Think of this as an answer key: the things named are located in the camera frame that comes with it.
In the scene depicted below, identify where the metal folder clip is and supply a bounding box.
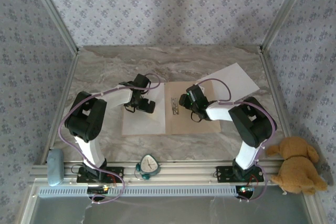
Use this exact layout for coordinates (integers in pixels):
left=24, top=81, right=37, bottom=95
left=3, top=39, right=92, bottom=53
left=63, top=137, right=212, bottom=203
left=170, top=97, right=181, bottom=116

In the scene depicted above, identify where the beige cardboard folder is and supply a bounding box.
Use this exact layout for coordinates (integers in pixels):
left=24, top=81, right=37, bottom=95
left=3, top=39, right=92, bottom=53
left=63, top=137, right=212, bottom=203
left=121, top=80, right=222, bottom=137

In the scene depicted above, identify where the teal alarm clock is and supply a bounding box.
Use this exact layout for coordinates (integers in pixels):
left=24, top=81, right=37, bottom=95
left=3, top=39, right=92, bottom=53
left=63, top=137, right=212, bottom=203
left=135, top=154, right=162, bottom=182

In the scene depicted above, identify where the reflective metal panel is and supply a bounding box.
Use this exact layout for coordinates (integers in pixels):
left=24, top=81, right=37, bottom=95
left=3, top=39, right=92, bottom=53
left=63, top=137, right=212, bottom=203
left=34, top=195, right=309, bottom=224

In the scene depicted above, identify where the blue-grey pouch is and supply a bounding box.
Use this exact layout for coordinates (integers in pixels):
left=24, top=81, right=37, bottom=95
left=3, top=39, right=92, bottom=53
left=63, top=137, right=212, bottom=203
left=46, top=148, right=65, bottom=187

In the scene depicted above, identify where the brown plush dog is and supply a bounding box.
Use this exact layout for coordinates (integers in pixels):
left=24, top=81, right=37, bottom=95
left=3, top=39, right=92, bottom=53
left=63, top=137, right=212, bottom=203
left=265, top=136, right=329, bottom=196

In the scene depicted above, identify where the aluminium front rail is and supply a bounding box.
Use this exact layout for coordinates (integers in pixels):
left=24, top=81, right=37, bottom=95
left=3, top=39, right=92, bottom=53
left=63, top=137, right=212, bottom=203
left=29, top=161, right=286, bottom=186

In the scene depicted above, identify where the aluminium side rail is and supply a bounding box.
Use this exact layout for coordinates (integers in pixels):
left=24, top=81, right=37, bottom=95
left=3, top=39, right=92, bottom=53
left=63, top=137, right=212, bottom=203
left=258, top=50, right=292, bottom=141
left=39, top=52, right=81, bottom=166

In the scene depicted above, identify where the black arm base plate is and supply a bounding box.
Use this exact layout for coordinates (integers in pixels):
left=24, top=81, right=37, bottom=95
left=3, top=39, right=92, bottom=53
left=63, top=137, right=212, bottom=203
left=76, top=166, right=124, bottom=184
left=215, top=165, right=264, bottom=184

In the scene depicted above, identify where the grey slotted cable duct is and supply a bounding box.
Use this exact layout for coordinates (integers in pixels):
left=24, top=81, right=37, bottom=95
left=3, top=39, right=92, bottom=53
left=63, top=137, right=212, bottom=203
left=38, top=185, right=241, bottom=198

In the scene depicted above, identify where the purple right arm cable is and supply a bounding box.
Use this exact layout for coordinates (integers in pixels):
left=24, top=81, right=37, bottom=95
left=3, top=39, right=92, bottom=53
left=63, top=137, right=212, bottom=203
left=198, top=78, right=277, bottom=204

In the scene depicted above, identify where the aluminium frame post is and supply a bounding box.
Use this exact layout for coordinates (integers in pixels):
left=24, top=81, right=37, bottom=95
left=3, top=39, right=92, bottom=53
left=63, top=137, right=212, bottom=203
left=259, top=0, right=314, bottom=55
left=26, top=0, right=80, bottom=55

